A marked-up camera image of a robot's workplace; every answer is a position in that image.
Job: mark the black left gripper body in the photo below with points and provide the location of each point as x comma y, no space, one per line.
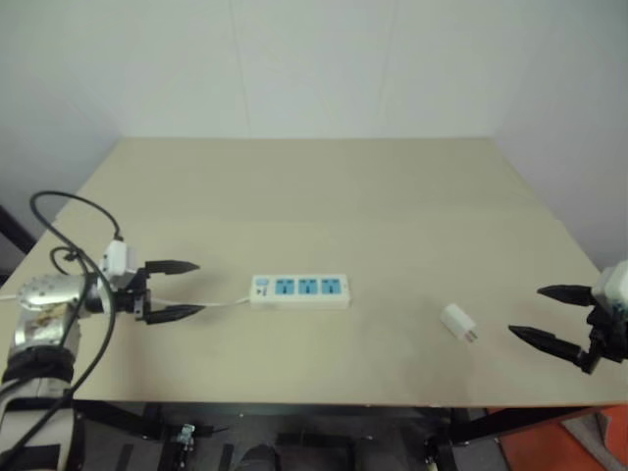
128,292

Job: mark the small metal bracket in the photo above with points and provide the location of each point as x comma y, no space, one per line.
187,434

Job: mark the black table frame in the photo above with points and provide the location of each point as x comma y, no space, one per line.
343,417

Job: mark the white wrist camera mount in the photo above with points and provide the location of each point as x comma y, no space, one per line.
611,289
117,257

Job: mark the orange object under table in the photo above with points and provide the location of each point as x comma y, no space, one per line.
564,454

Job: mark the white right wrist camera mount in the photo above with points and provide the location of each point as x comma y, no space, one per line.
611,289

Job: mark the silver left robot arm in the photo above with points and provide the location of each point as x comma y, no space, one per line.
41,294

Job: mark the white plug adapter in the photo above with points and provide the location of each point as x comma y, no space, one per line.
455,321

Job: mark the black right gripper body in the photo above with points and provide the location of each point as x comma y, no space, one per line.
611,338

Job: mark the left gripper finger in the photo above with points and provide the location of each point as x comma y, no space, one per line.
172,313
172,267

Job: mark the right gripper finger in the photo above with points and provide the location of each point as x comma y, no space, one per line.
547,341
569,293

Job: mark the white blue power strip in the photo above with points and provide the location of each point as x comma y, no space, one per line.
299,299

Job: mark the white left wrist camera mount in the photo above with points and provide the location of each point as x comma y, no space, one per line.
117,257

